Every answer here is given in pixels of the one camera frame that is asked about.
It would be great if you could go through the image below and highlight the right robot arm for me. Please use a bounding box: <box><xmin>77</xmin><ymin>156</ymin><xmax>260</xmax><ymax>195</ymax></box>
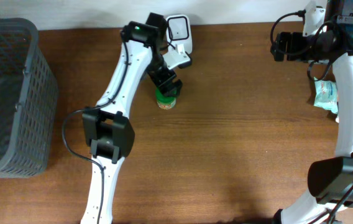
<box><xmin>270</xmin><ymin>1</ymin><xmax>353</xmax><ymax>223</ymax></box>

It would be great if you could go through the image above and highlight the green round item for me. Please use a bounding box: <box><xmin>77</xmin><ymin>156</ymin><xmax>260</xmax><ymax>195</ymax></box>
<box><xmin>155</xmin><ymin>89</ymin><xmax>177</xmax><ymax>110</ymax></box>

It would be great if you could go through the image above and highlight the teal wet wipes pack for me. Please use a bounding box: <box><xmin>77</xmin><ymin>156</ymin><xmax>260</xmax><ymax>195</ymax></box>
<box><xmin>314</xmin><ymin>79</ymin><xmax>338</xmax><ymax>114</ymax></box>

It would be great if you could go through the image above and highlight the white barcode scanner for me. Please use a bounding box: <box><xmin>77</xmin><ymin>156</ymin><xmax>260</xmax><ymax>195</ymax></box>
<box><xmin>166</xmin><ymin>14</ymin><xmax>193</xmax><ymax>54</ymax></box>

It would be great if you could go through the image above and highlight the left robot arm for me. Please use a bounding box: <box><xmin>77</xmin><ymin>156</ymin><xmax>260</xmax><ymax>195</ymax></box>
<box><xmin>81</xmin><ymin>13</ymin><xmax>182</xmax><ymax>223</ymax></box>

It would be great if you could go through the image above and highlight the grey plastic mesh basket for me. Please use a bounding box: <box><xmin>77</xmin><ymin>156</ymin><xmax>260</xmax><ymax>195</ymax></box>
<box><xmin>0</xmin><ymin>18</ymin><xmax>58</xmax><ymax>179</ymax></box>

